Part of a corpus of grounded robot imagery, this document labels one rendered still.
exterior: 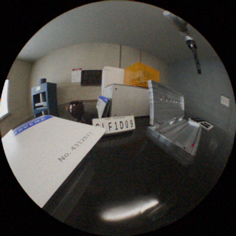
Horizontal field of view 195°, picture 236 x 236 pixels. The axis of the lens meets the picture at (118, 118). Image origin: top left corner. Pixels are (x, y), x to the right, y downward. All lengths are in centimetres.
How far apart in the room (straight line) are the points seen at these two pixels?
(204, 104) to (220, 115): 70
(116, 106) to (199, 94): 266
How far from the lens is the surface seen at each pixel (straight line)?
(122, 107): 38
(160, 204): 16
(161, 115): 32
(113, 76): 61
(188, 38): 67
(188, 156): 25
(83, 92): 208
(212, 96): 272
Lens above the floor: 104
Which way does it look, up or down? 19 degrees down
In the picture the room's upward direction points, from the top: 3 degrees clockwise
